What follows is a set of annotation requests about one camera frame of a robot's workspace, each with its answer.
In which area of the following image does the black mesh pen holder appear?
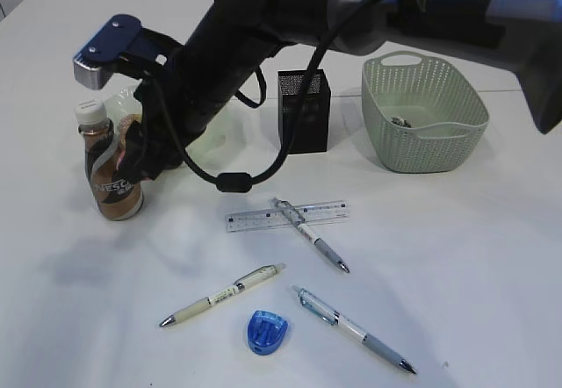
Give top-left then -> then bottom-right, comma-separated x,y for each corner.
277,69 -> 331,154

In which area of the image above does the paper ball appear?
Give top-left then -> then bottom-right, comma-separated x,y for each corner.
391,117 -> 412,128

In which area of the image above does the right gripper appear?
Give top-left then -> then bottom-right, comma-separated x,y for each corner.
117,28 -> 211,183

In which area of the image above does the beige grip pen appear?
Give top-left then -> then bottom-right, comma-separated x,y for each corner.
159,262 -> 285,328

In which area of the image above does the blue clear grey-grip pen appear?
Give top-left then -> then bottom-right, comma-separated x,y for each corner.
292,285 -> 417,375

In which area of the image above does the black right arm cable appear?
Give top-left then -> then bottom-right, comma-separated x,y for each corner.
151,0 -> 422,195

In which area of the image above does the clear plastic ruler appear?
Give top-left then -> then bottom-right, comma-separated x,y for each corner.
225,200 -> 350,233

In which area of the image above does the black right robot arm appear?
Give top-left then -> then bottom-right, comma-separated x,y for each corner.
117,0 -> 561,183

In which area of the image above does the pink pencil sharpener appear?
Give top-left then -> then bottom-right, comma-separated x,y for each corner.
117,133 -> 145,183

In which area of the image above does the brown Nescafe coffee bottle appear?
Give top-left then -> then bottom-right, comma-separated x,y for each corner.
75,100 -> 144,221

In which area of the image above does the green wavy glass plate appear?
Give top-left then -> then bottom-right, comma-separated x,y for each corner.
104,84 -> 229,152

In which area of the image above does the green woven plastic basket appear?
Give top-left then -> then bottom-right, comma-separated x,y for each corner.
361,53 -> 489,174

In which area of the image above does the black cable loop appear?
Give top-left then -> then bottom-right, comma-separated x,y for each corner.
234,65 -> 269,111

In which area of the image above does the blue pencil sharpener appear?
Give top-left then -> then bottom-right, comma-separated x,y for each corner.
247,310 -> 289,356

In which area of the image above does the grey grip pen on ruler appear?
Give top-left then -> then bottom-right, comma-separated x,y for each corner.
271,198 -> 350,273

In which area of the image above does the sugared bread bun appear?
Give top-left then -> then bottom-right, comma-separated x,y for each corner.
118,113 -> 142,161

